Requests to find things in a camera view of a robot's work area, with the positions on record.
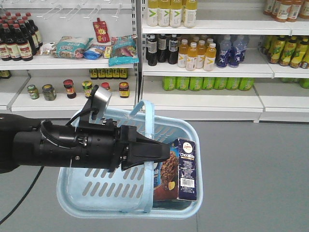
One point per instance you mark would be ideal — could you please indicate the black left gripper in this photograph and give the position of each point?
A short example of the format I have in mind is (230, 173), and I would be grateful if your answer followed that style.
(108, 147)

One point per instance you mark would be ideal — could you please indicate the dark blue Chocofello cookie box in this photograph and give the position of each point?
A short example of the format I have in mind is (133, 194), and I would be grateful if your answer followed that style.
(176, 178)

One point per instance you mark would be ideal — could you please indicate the light blue plastic basket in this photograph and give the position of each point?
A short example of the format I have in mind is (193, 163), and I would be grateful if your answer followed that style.
(97, 193)

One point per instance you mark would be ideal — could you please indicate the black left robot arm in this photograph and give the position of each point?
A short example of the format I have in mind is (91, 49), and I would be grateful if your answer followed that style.
(28, 141)

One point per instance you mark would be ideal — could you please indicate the teal snack bag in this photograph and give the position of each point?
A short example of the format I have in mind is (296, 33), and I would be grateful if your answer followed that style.
(124, 50)

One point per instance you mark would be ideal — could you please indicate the white supermarket shelving unit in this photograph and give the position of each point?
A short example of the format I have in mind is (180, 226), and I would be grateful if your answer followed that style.
(48, 87)

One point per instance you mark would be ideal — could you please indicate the red spout pouch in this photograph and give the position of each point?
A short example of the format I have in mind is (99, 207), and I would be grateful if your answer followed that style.
(101, 31)

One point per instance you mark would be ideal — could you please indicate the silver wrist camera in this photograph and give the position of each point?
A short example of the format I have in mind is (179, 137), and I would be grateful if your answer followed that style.
(99, 100)

